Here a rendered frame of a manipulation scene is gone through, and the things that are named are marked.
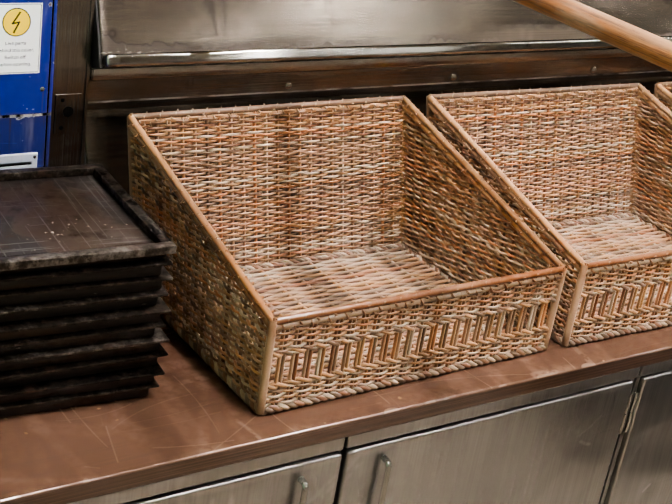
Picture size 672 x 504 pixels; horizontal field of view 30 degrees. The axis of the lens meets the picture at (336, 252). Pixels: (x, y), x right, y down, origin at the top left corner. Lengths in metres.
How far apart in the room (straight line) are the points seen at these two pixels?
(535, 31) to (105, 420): 1.17
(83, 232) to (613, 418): 0.98
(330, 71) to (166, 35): 0.34
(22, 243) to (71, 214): 0.12
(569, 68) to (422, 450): 0.96
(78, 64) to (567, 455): 1.02
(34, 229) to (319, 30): 0.68
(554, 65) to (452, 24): 0.31
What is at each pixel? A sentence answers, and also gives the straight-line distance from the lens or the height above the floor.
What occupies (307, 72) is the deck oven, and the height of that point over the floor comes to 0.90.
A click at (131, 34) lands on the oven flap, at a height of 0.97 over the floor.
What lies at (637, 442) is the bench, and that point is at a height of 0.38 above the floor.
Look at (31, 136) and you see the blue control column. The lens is 1.94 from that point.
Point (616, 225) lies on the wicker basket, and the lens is 2.62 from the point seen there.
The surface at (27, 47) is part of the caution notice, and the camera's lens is 1.89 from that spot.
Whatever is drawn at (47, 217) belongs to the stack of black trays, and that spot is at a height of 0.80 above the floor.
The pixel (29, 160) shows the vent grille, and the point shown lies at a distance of 1.95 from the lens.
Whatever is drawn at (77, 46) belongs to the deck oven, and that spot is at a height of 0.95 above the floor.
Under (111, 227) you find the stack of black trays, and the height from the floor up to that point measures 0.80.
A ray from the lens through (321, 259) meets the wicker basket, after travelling 2.20.
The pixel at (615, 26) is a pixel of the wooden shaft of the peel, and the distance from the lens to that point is 1.50.
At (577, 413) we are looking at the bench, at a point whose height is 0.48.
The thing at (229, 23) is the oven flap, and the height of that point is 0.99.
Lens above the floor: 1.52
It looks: 25 degrees down
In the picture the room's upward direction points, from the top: 9 degrees clockwise
